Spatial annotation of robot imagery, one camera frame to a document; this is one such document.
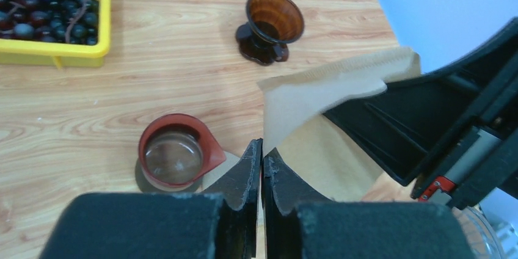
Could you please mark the paper coffee filter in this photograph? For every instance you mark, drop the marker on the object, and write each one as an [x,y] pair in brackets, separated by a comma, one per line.
[323,155]

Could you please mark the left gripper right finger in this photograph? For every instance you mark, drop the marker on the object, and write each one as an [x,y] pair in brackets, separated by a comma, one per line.
[302,223]

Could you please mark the red rimmed glass server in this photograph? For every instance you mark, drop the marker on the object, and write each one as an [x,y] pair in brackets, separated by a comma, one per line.
[175,152]

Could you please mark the clear glass dripper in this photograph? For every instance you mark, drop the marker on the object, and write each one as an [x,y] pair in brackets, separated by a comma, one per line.
[480,235]

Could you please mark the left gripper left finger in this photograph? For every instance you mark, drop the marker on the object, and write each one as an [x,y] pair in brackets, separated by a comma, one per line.
[219,222]

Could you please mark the yellow plastic bin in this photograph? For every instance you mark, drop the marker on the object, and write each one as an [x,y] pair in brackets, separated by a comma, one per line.
[21,52]

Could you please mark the brown amber dripper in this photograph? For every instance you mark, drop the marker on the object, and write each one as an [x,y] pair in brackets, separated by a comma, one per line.
[271,26]

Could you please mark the dark grape bunch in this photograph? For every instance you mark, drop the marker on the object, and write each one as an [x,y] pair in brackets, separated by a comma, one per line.
[54,21]

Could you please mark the paper filter on table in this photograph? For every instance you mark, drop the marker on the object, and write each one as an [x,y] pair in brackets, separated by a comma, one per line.
[212,176]

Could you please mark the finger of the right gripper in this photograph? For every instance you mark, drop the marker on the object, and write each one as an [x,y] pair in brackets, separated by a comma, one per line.
[452,131]

